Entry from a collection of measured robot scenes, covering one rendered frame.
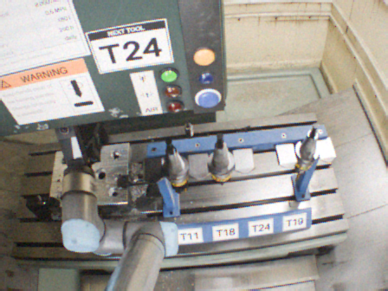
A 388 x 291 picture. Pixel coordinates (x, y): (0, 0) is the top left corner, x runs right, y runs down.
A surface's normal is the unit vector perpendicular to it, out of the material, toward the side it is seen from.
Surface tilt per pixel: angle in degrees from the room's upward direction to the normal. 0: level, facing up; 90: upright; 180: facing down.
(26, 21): 90
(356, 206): 24
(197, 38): 90
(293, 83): 0
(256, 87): 0
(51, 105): 90
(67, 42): 90
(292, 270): 7
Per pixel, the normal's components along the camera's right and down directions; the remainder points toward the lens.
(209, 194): -0.09, -0.56
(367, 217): -0.48, -0.48
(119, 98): 0.07, 0.82
